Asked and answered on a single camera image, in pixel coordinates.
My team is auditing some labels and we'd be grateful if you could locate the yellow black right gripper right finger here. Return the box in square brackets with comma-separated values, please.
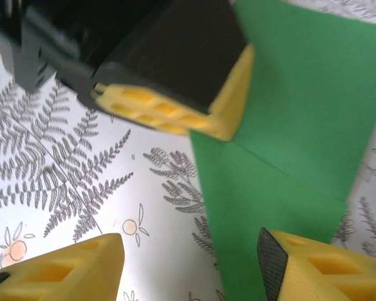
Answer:
[257, 227, 376, 301]

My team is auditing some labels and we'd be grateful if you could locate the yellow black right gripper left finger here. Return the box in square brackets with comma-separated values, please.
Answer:
[0, 233, 125, 301]

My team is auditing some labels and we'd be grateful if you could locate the green cloth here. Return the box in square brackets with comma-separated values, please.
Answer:
[189, 0, 376, 301]

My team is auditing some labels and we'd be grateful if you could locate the floral patterned table cover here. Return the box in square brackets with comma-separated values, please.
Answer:
[0, 0, 376, 301]

